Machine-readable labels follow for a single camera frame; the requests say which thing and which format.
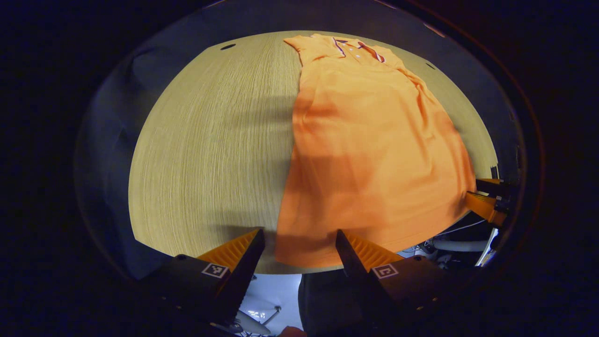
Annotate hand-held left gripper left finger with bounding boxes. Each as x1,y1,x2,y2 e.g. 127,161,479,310
140,228,266,328

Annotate white plastic object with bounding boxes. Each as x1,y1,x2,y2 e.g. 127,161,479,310
431,239,489,253

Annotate orange polo T-shirt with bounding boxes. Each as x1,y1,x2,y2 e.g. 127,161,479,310
275,34,477,269

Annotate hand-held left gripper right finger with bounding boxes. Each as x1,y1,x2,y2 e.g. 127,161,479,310
335,229,468,328

